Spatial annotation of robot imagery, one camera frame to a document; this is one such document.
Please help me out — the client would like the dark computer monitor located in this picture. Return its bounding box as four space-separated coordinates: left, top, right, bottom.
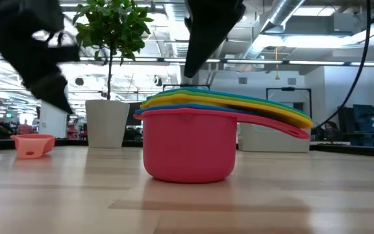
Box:
352 103 374 133

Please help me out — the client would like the teal measuring cup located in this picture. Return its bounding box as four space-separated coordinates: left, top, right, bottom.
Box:
146 86 308 116

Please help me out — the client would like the red storage rack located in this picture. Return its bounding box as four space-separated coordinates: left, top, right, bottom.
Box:
65 116 89 140

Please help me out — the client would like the corrugated silver ventilation duct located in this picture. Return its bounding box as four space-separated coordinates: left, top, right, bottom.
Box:
166 0 194 85

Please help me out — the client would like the grey plastic basket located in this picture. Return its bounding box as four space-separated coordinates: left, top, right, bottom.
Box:
237 122 311 153

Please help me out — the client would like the green measuring cup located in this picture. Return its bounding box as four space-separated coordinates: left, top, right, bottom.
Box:
146 89 311 120

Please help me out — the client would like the black aluminium table frame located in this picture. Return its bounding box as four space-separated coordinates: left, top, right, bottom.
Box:
0 138 374 159

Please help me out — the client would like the yellow measuring cup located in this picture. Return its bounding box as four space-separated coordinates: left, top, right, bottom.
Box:
140 93 314 129

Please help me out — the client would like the green leafy plant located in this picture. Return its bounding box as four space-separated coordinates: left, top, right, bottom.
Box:
73 0 155 101

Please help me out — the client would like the white pillar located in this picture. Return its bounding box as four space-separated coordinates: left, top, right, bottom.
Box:
39 97 69 139

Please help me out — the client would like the orange measuring cup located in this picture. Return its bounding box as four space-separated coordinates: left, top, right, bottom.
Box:
10 133 56 160

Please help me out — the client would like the large red measuring cup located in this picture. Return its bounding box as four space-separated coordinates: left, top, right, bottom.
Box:
133 107 311 184

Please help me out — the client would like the white plant pot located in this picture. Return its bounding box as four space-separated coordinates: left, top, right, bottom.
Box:
85 99 131 149

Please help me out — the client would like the long thin black cable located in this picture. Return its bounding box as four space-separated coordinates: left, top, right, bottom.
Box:
312 0 370 129

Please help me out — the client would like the smooth silver ventilation duct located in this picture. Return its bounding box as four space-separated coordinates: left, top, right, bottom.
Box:
238 0 306 62

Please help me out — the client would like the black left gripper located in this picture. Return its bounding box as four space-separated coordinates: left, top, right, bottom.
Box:
0 0 81 114

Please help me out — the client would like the seated person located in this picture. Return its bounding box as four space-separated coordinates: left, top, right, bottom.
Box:
323 122 339 141

